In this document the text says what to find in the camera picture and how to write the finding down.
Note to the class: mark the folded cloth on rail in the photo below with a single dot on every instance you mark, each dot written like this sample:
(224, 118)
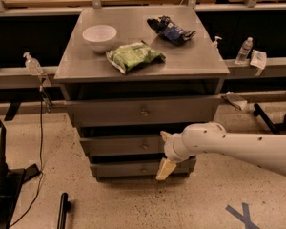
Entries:
(235, 100)

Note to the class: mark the grey drawer cabinet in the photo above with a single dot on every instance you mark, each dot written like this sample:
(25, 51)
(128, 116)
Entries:
(128, 74)

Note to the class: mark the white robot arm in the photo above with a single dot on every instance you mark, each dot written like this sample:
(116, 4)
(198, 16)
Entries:
(263, 150)

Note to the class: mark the green chip bag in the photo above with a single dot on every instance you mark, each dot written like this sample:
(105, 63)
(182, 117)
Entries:
(127, 57)

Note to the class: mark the grey bottom drawer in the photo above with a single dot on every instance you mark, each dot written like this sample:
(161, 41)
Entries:
(138, 168)

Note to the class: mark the left sanitizer pump bottle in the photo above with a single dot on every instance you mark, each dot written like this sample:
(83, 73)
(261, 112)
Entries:
(32, 65)

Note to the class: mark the clear water bottle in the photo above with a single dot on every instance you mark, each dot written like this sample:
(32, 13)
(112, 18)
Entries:
(244, 50)

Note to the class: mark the black bar on floor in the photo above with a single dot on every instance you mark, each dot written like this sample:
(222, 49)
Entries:
(64, 208)

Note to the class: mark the right sanitizer pump bottle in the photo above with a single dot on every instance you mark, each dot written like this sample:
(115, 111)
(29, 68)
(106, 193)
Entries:
(215, 42)

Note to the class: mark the blue chip bag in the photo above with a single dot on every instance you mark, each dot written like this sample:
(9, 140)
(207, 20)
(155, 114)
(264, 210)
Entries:
(165, 28)

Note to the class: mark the grey drawer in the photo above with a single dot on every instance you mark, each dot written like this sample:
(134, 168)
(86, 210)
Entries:
(140, 111)
(138, 168)
(123, 145)

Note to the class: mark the black stand base left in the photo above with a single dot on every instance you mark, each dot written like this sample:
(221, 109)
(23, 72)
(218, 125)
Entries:
(11, 182)

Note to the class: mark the white paper packet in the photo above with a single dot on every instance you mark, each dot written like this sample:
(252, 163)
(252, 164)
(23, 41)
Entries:
(258, 59)

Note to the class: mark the black stand leg right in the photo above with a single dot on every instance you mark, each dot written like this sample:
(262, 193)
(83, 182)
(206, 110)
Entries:
(274, 128)

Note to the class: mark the white bowl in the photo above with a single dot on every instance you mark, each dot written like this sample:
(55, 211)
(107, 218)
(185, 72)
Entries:
(100, 38)

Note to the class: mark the sanitizer pump bottle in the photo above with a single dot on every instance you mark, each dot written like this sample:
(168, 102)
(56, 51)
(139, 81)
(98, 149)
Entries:
(32, 65)
(215, 42)

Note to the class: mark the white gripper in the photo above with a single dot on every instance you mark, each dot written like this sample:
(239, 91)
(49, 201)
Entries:
(169, 149)

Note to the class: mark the grey top drawer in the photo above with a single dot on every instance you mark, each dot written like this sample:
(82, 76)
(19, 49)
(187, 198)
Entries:
(140, 111)

